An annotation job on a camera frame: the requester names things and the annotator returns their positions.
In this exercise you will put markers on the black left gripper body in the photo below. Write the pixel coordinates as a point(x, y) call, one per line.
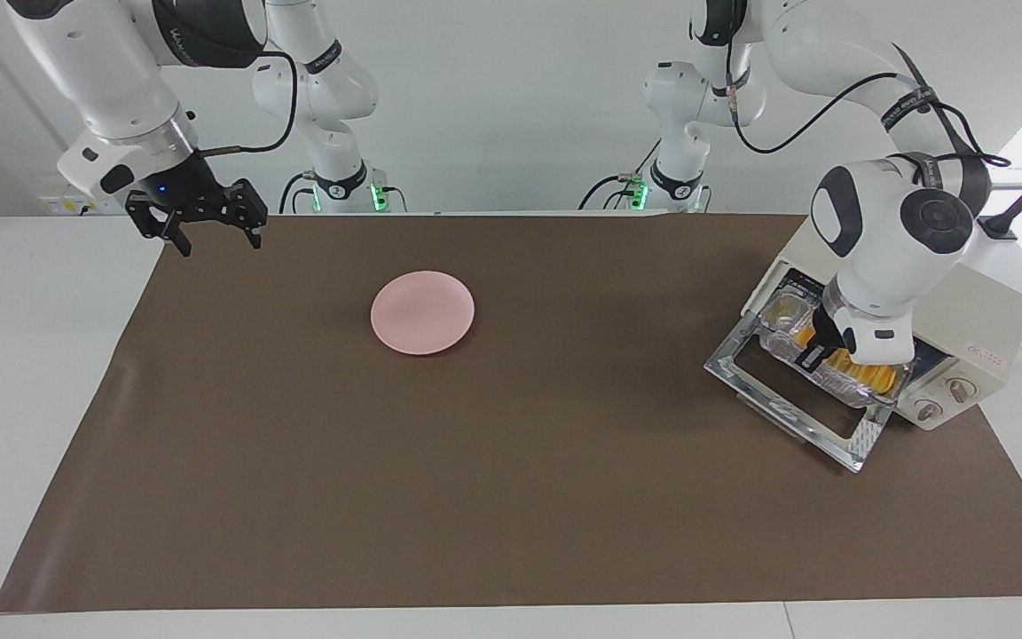
point(829, 337)

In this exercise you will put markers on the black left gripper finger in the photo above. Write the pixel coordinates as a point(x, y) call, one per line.
point(810, 359)

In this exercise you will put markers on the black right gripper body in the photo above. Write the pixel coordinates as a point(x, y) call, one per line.
point(183, 191)

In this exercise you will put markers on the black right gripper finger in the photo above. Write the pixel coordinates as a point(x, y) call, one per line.
point(254, 232)
point(177, 235)

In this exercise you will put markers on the aluminium foil tray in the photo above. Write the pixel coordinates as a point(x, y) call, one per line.
point(786, 319)

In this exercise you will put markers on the sliced yellow bread loaf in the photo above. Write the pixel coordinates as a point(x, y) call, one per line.
point(870, 374)

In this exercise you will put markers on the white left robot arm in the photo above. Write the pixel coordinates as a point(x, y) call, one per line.
point(901, 240)

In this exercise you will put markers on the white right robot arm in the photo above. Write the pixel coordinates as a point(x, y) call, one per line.
point(103, 80)

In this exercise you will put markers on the glass oven door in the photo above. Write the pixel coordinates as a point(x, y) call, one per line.
point(733, 364)

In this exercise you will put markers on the beige oven knob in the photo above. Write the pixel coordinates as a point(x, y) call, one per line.
point(959, 390)
point(928, 410)

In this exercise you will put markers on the cream toaster oven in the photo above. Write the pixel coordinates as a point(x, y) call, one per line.
point(990, 319)

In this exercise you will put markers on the pink round plate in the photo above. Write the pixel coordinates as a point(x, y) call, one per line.
point(422, 312)

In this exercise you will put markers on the brown table mat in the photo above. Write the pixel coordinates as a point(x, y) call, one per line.
point(475, 515)

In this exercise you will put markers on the white wall socket box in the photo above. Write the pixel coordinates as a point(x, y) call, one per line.
point(54, 206)

